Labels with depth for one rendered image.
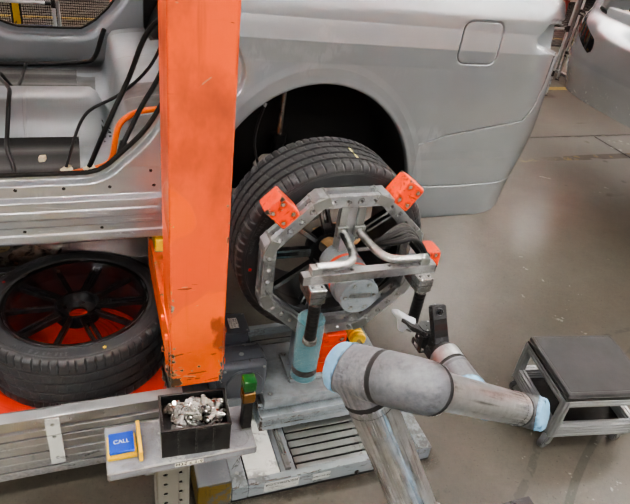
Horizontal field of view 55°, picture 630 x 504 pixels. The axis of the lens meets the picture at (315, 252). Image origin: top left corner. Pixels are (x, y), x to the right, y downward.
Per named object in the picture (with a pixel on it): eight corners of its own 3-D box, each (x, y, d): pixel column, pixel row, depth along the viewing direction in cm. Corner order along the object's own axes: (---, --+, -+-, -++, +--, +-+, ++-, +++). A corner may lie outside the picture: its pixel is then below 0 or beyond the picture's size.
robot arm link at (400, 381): (424, 355, 114) (557, 395, 162) (373, 345, 123) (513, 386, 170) (411, 416, 112) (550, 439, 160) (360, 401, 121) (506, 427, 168)
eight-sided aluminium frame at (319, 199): (393, 312, 223) (426, 181, 193) (401, 323, 218) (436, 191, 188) (250, 330, 205) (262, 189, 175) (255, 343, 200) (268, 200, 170)
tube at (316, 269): (345, 235, 187) (350, 206, 181) (369, 271, 172) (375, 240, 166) (291, 239, 181) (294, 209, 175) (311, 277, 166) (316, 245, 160)
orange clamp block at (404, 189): (395, 200, 195) (414, 179, 192) (406, 212, 189) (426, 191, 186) (382, 190, 191) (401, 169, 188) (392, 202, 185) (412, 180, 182)
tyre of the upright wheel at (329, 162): (427, 197, 230) (310, 95, 191) (458, 229, 212) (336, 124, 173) (313, 314, 246) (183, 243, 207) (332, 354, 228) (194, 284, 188)
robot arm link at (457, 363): (468, 415, 163) (452, 401, 157) (446, 382, 173) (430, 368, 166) (496, 395, 162) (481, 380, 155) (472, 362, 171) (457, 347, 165)
